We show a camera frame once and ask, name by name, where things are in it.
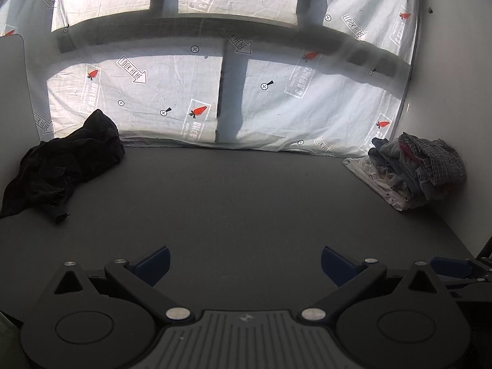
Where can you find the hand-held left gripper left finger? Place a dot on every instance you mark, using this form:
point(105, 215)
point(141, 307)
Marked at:
point(153, 266)

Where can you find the black garment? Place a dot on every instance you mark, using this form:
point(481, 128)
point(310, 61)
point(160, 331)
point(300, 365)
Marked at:
point(88, 146)

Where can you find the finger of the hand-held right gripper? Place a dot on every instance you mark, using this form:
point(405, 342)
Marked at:
point(449, 267)

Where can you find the red knit garment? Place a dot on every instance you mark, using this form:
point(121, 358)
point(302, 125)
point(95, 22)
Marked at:
point(406, 150)

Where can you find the grey rounded board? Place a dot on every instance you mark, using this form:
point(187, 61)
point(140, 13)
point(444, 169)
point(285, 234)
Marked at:
point(15, 96)

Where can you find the navy knit garment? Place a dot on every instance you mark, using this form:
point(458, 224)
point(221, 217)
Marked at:
point(50, 204)

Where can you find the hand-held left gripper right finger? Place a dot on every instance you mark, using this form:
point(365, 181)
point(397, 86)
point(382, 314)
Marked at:
point(335, 267)

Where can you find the white garment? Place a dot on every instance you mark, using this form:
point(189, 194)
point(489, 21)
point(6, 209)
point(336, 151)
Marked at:
point(369, 173)

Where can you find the blue jeans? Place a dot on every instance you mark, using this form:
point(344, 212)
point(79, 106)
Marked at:
point(378, 152)

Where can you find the blue plaid shirt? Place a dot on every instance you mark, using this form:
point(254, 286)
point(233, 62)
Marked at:
point(442, 157)

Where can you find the grey sweatshirt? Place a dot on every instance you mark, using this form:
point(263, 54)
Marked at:
point(421, 180)

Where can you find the white printed sheet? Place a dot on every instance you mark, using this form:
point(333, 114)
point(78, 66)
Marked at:
point(153, 96)

